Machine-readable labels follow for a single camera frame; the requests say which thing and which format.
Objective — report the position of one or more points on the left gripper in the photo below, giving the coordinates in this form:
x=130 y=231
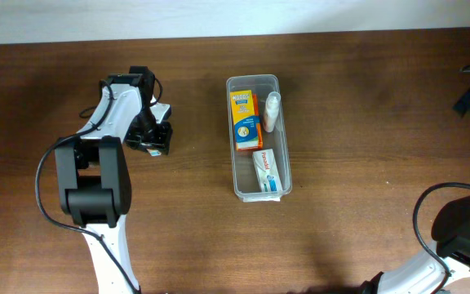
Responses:
x=162 y=139

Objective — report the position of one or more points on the small gold-lid balm jar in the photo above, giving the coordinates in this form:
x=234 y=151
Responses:
x=154 y=152

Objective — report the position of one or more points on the yellow blue medicine box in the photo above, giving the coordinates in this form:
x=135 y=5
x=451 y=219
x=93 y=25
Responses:
x=245 y=118

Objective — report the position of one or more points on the orange medicine box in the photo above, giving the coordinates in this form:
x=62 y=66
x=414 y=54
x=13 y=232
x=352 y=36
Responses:
x=259 y=122

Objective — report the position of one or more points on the white Panadol box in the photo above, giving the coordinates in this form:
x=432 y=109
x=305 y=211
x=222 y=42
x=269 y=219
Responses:
x=266 y=171

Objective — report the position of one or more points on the white spray bottle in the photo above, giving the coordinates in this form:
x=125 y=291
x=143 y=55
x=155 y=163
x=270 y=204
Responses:
x=271 y=111

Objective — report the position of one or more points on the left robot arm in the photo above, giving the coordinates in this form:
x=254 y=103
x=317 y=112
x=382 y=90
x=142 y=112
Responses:
x=93 y=178

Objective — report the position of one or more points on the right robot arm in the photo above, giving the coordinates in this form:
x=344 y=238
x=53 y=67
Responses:
x=444 y=260

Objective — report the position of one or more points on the clear plastic container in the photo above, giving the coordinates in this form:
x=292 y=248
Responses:
x=246 y=97

